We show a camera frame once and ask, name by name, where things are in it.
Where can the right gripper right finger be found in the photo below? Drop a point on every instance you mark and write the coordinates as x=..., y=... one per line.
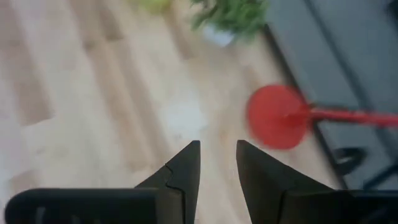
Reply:
x=261, y=186

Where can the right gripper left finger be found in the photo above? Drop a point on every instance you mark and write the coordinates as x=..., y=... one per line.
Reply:
x=183, y=186

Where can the yellow translucent plastic bin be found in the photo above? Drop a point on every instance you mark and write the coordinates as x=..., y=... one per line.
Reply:
x=154, y=4

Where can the green plant in white pot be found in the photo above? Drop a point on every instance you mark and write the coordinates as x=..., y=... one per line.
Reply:
x=236, y=15

